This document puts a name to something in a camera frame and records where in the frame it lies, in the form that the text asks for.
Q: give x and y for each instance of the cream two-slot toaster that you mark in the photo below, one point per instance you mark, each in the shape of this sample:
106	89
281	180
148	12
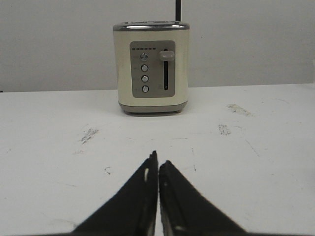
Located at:
152	65

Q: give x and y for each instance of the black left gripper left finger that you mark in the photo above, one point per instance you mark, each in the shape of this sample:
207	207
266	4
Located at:
132	210

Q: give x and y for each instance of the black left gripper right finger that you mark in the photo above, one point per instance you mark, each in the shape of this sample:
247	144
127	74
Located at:
185	212

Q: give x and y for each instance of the black vertical pole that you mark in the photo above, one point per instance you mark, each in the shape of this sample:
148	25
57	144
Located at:
178	10

